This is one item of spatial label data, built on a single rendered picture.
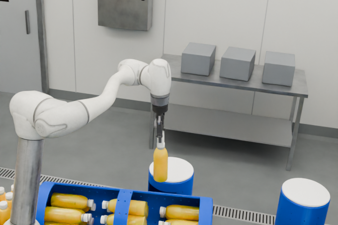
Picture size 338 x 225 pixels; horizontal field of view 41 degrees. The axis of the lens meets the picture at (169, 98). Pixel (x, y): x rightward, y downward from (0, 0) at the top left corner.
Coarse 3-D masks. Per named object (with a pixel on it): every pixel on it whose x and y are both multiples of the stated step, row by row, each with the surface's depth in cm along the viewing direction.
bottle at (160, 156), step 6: (156, 150) 223; (162, 150) 222; (156, 156) 223; (162, 156) 222; (156, 162) 224; (162, 162) 224; (156, 168) 226; (162, 168) 225; (156, 174) 227; (162, 174) 227; (156, 180) 229; (162, 180) 229
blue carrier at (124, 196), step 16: (48, 192) 224; (64, 192) 244; (80, 192) 243; (96, 192) 242; (112, 192) 240; (128, 192) 227; (144, 192) 229; (160, 192) 232; (96, 208) 245; (128, 208) 218; (208, 208) 219; (96, 224) 242; (208, 224) 214
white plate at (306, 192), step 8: (288, 184) 274; (296, 184) 275; (304, 184) 275; (312, 184) 276; (320, 184) 276; (288, 192) 267; (296, 192) 267; (304, 192) 268; (312, 192) 268; (320, 192) 269; (328, 192) 269; (296, 200) 260; (304, 200) 261; (312, 200) 261; (320, 200) 261; (328, 200) 262
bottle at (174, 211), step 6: (174, 204) 232; (168, 210) 230; (174, 210) 229; (180, 210) 229; (186, 210) 229; (192, 210) 229; (198, 210) 229; (168, 216) 230; (174, 216) 229; (180, 216) 229; (186, 216) 228; (192, 216) 228; (198, 216) 228
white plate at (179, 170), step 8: (168, 160) 292; (176, 160) 293; (184, 160) 293; (152, 168) 283; (168, 168) 284; (176, 168) 284; (184, 168) 285; (192, 168) 285; (168, 176) 276; (176, 176) 276; (184, 176) 277
